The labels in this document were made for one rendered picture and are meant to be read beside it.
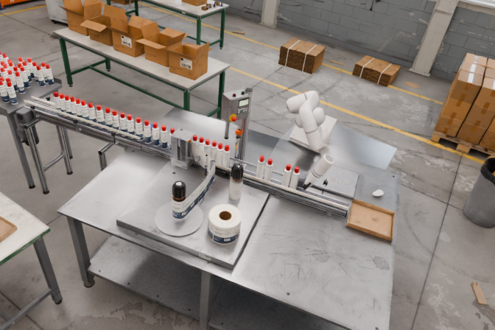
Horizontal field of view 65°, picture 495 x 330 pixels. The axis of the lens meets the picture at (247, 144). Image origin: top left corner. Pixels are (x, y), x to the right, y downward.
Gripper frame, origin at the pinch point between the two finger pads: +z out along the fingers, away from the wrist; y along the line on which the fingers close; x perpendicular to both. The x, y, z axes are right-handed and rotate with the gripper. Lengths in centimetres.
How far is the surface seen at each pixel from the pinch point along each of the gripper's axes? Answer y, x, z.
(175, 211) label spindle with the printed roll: 64, -65, 19
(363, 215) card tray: -2.6, 45.3, -4.6
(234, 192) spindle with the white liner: 32, -40, 11
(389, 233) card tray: 6, 63, -11
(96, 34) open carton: -161, -283, 111
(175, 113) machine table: -56, -124, 57
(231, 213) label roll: 55, -35, 4
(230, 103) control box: 1, -75, -26
